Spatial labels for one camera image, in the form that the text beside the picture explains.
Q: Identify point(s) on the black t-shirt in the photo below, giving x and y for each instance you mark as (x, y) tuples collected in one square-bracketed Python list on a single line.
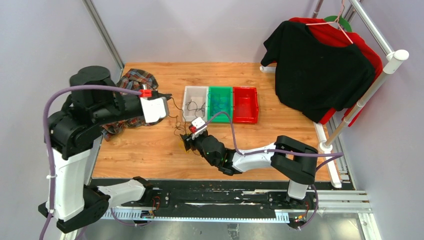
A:
[(313, 77)]

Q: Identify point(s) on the plaid flannel shirt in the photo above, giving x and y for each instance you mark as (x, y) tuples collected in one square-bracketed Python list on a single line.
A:
[(134, 79)]

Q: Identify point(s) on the pink clothes hanger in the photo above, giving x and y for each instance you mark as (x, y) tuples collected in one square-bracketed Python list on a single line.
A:
[(335, 22)]

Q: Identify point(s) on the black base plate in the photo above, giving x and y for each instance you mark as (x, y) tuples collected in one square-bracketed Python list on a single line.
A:
[(222, 199)]

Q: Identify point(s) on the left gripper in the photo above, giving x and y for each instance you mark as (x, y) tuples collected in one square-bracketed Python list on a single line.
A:
[(157, 94)]

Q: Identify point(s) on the white plastic bin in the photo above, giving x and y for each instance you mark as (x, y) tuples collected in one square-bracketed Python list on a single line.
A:
[(195, 103)]

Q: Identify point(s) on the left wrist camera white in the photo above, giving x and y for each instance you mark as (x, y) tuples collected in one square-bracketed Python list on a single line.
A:
[(154, 109)]

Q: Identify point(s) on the white clothes rack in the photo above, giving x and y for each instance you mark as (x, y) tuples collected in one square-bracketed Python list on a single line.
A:
[(394, 60)]

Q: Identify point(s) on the green clothes hanger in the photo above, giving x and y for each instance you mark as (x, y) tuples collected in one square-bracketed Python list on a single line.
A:
[(342, 22)]

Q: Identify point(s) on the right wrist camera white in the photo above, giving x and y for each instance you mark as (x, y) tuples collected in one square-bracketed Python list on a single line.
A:
[(197, 127)]

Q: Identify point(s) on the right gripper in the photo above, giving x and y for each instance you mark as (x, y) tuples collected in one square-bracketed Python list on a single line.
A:
[(188, 143)]

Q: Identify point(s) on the green plastic bin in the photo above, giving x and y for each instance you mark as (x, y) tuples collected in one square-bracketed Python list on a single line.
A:
[(220, 99)]

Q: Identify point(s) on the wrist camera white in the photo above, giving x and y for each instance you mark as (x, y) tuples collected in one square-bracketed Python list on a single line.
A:
[(154, 109), (197, 127)]

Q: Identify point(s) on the red t-shirt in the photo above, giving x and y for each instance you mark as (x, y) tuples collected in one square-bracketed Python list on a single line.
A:
[(331, 36)]

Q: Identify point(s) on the red plastic bin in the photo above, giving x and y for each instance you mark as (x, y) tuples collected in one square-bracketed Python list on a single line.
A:
[(245, 105)]

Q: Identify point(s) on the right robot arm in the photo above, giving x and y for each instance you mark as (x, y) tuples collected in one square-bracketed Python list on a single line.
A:
[(292, 158)]

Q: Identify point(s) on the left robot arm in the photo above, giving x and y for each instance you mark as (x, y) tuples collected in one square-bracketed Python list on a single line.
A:
[(73, 119)]

